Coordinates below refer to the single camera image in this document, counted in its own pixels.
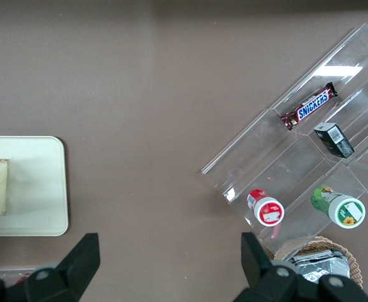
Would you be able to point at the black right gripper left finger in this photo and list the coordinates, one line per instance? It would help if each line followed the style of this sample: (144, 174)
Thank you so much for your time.
(73, 267)

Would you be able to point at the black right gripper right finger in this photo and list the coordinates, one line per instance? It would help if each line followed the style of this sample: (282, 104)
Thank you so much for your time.
(259, 270)

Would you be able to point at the cream rectangular tray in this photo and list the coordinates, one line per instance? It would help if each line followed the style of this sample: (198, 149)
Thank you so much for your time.
(36, 188)

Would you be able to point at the light tan wicker basket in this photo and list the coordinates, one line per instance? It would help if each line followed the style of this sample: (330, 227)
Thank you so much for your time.
(353, 261)

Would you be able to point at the red snack cup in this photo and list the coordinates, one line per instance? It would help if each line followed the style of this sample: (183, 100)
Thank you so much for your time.
(267, 210)

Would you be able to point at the silver foil packet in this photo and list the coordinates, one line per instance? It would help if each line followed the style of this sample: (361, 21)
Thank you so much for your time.
(322, 262)

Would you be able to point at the green snack cup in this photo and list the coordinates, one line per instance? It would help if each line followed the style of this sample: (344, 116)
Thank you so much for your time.
(341, 207)

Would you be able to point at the clear acrylic stepped stand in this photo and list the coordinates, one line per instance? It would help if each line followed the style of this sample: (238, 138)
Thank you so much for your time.
(265, 151)

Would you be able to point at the small black carton box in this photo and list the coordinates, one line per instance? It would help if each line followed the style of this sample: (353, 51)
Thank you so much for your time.
(334, 140)

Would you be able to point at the Snickers chocolate bar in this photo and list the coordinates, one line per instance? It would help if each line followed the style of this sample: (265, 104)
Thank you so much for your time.
(311, 107)

